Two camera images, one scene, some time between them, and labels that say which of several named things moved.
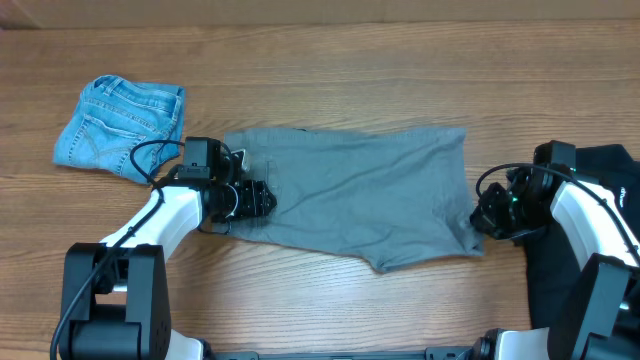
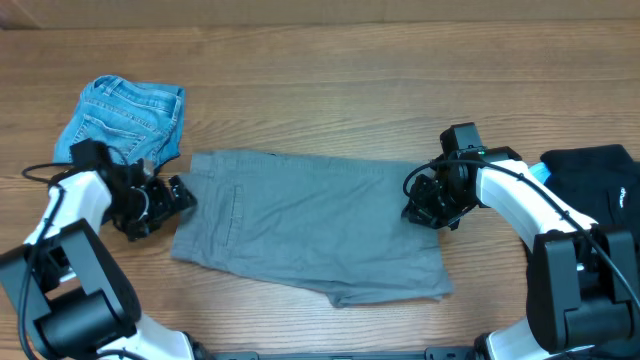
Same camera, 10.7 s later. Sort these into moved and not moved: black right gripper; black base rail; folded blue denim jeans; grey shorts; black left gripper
Moved: black right gripper; grey shorts; black left gripper
Not moved: black base rail; folded blue denim jeans
